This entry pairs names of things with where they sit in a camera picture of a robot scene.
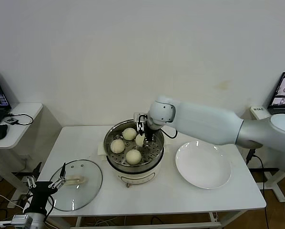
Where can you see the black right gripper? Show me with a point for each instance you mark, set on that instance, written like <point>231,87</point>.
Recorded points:
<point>150,127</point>

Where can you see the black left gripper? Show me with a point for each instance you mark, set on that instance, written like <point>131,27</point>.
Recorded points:
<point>41,190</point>

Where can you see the white steamed baozi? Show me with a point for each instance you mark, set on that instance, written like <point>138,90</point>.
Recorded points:
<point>133,157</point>
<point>139,140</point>
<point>116,146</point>
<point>129,134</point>

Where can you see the round glass pot lid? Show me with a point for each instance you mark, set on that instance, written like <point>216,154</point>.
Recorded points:
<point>85,167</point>

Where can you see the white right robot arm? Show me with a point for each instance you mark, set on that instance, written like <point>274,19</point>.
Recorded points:
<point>204,119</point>

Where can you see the stainless steel steamer basket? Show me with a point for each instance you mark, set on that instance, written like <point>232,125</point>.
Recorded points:
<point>154,152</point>

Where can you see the white floor power strip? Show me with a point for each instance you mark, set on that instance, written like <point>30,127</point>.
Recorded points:
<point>24,180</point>

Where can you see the white electric cooker pot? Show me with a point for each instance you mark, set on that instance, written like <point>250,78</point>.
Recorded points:
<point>137,178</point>

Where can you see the round white plate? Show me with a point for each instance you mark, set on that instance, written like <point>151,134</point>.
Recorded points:
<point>202,164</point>

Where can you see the white side table with mouse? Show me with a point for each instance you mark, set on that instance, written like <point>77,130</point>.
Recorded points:
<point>25,112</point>

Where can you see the printed label sticker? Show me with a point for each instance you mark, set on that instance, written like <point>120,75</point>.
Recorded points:
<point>258,109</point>

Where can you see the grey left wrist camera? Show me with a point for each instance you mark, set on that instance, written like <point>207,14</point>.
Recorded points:
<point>19,219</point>

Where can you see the white main table frame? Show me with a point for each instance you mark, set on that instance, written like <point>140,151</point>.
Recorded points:
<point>180,225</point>

